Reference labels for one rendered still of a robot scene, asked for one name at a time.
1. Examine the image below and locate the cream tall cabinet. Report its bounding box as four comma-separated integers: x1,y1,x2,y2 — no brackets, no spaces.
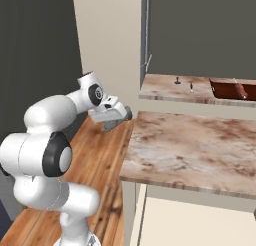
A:
71,0,144,112

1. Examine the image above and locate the thin grey metal rod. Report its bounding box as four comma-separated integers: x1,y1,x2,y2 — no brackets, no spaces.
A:
140,0,154,73

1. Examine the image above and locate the brown rectangular tray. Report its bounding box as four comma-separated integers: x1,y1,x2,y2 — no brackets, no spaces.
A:
208,77,256,102

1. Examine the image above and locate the kebab skewer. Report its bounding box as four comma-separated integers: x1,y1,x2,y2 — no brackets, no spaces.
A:
232,77,249,100

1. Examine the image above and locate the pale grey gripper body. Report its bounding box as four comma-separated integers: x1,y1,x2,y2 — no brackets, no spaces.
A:
88,102,130,125

